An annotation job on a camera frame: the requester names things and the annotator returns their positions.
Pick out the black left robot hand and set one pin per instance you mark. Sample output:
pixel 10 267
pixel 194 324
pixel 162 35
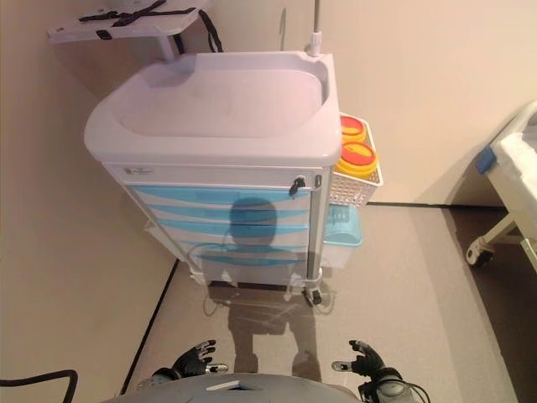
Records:
pixel 194 365

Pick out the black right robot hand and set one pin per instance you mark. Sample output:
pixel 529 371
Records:
pixel 371 365

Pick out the white drawer with blue front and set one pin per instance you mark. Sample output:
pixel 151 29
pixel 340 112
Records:
pixel 189 228

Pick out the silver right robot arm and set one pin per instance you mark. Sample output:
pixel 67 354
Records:
pixel 392 390

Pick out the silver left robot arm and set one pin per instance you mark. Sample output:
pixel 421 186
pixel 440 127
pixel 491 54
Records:
pixel 157 380

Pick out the grey robot torso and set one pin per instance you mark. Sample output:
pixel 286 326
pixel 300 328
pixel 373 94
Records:
pixel 235 390

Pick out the cart caster wheel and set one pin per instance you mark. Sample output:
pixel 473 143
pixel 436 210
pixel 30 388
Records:
pixel 316 296

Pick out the light blue waste bin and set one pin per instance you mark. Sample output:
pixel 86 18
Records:
pixel 342 228

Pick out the bed caster wheel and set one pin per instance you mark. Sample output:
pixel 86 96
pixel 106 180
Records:
pixel 480 255

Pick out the white lattice side basket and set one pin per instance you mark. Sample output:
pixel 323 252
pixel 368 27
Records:
pixel 356 189

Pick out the black key in lock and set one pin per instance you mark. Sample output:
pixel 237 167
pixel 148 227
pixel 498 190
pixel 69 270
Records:
pixel 297 185

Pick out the yellow sharps container red lid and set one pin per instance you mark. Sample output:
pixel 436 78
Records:
pixel 358 156
pixel 352 126

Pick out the blue bed corner bumper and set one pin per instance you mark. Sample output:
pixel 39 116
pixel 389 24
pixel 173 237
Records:
pixel 486 160

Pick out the white medical cart blue drawers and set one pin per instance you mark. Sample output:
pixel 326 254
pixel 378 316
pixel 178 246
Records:
pixel 218 126

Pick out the white hospital bed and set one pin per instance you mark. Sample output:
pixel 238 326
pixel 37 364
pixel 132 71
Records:
pixel 514 168

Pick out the metal IV pole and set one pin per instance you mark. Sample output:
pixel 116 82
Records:
pixel 314 25

